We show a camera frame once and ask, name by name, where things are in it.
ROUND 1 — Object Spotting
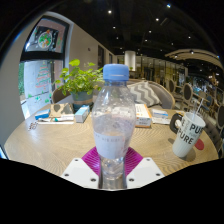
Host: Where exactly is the blue white flat pack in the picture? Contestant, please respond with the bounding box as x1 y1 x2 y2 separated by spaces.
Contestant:
34 108 52 121

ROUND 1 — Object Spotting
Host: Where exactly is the white orange box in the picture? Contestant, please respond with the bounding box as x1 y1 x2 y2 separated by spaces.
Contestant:
134 103 153 129

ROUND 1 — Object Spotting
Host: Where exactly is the green potted plant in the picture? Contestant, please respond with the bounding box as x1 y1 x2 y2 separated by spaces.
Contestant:
53 59 105 111

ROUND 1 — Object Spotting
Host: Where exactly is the grey white chevron pillow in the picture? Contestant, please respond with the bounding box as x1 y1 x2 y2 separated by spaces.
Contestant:
126 80 163 108

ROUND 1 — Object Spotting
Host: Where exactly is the group of ceiling lights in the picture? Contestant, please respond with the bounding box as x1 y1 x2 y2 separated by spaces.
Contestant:
106 3 208 54

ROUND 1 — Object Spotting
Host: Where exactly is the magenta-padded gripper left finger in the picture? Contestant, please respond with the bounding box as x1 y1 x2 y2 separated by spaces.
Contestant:
60 146 101 190

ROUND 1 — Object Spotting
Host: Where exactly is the group of dining chairs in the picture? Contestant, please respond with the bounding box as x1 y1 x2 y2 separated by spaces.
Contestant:
164 78 224 134

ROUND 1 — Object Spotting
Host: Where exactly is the light blue small box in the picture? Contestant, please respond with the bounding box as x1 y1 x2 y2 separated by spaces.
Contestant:
74 104 91 124

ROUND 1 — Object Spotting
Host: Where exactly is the clear plastic cup with straw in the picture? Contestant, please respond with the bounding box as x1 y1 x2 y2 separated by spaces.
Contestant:
189 97 205 118

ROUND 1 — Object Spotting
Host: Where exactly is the white mug with black print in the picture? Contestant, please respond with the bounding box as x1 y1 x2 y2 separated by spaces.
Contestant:
169 111 207 159

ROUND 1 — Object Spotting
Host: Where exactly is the wooden card stand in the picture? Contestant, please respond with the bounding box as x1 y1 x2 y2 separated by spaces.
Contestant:
49 102 75 118

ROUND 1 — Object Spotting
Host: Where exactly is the clear blue-capped water bottle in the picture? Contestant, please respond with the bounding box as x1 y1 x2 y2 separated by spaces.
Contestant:
91 63 137 190

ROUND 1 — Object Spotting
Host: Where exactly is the white round column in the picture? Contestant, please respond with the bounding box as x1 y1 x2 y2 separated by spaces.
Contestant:
123 50 137 72

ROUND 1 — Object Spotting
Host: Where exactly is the grey curved sofa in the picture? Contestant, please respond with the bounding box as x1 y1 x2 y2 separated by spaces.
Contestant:
51 78 176 111

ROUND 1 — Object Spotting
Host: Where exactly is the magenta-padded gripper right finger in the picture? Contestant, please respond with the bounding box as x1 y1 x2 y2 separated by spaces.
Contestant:
124 146 165 190

